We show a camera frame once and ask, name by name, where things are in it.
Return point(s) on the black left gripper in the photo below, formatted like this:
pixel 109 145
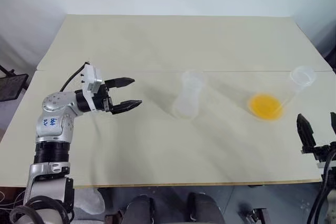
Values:
pixel 101 100

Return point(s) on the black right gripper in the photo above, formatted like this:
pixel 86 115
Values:
pixel 321 151

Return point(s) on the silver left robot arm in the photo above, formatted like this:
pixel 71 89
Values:
pixel 52 124

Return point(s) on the clear cup with orange liquid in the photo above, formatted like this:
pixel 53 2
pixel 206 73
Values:
pixel 266 106

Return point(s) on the black mesh stand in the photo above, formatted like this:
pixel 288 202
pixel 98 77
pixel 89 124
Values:
pixel 13 87

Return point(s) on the white plastic bag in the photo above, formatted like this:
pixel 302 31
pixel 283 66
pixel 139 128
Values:
pixel 92 200

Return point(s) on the dark rounded shape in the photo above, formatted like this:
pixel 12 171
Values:
pixel 141 209
pixel 204 208

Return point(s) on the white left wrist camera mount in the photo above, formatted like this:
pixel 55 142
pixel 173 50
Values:
pixel 92 79

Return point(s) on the small black bracket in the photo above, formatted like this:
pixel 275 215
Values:
pixel 258 216

